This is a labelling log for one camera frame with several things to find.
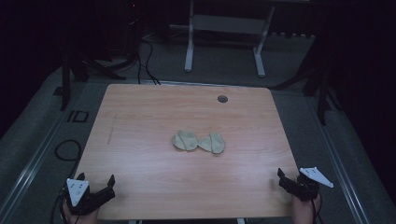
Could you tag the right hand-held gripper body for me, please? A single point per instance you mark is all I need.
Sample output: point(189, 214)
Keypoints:
point(306, 188)

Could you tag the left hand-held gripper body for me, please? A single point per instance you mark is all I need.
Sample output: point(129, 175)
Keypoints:
point(81, 200)

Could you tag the light green ankle sock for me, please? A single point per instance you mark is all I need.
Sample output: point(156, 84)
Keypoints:
point(213, 143)
point(186, 141)

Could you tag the person's left hand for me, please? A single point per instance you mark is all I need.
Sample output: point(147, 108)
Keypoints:
point(82, 218)

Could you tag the person's right hand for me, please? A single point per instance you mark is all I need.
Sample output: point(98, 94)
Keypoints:
point(303, 211)

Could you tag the black metal stand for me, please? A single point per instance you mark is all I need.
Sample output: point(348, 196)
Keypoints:
point(66, 84)
point(322, 93)

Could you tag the grey round table grommet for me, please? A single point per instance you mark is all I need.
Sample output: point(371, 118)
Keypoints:
point(222, 99)

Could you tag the metal floor rail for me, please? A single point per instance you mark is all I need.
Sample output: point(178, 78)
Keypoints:
point(28, 177)
point(339, 165)

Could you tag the white metal stand frame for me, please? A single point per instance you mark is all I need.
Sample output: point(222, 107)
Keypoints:
point(229, 25)

